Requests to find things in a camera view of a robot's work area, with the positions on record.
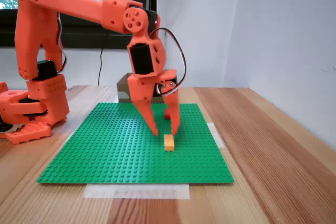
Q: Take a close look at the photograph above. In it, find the yellow lego block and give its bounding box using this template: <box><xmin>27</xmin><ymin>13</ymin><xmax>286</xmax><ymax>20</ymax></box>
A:
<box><xmin>163</xmin><ymin>134</ymin><xmax>176</xmax><ymax>152</ymax></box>

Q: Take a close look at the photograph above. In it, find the cardboard box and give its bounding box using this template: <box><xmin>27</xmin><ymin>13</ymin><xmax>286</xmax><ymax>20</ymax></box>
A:
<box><xmin>117</xmin><ymin>72</ymin><xmax>168</xmax><ymax>104</ymax></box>

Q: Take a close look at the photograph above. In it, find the green lego baseplate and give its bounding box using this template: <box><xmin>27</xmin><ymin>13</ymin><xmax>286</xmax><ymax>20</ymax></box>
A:
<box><xmin>36</xmin><ymin>102</ymin><xmax>235</xmax><ymax>185</ymax></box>

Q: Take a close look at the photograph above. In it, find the translucent tape strip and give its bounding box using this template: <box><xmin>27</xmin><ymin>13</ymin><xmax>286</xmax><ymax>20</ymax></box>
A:
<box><xmin>207</xmin><ymin>123</ymin><xmax>226</xmax><ymax>148</ymax></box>
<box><xmin>83</xmin><ymin>183</ymin><xmax>190</xmax><ymax>200</ymax></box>

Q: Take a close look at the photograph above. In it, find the gripper servo wire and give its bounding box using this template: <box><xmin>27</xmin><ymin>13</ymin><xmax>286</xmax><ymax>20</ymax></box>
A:
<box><xmin>149</xmin><ymin>27</ymin><xmax>187</xmax><ymax>96</ymax></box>

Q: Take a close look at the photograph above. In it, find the black hanging cable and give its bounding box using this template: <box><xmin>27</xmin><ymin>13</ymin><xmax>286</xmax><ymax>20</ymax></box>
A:
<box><xmin>98</xmin><ymin>0</ymin><xmax>122</xmax><ymax>86</ymax></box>

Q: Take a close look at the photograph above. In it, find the black window frame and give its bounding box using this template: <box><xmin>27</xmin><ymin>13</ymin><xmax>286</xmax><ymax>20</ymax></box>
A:
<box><xmin>0</xmin><ymin>0</ymin><xmax>158</xmax><ymax>51</ymax></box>

